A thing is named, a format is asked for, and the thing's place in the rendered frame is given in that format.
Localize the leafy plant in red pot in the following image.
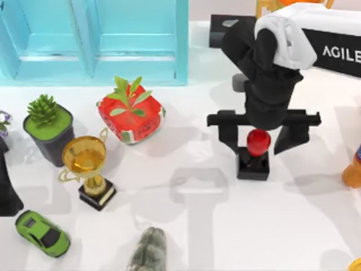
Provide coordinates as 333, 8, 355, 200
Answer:
95, 75, 166, 145

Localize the orange bottle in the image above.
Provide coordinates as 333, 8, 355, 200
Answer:
342, 143, 361, 187

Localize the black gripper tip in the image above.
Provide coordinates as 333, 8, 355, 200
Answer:
0, 137, 25, 217

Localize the orange and yellow basket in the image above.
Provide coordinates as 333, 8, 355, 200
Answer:
255, 0, 335, 18

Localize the grey-green stone figure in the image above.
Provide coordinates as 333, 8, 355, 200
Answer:
127, 226, 168, 271

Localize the grey rounded camera box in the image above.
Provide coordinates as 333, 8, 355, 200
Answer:
231, 73, 246, 92

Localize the red trophy on black base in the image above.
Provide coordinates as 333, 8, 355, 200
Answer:
236, 128, 271, 181

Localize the black box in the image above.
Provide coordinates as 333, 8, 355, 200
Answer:
209, 14, 258, 49

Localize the green plant in black pot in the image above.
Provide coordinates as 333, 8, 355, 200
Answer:
23, 94, 75, 168

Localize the purple flower plant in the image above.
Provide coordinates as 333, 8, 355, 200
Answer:
0, 110, 14, 139

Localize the yellow round object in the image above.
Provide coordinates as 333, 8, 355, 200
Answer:
345, 257, 361, 271

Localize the green toy car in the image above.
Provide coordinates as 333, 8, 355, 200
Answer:
15, 209, 71, 258

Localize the light blue rack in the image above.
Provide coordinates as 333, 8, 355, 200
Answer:
0, 0, 189, 87

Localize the gold trophy on black base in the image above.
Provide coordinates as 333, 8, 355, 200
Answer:
58, 128, 118, 212

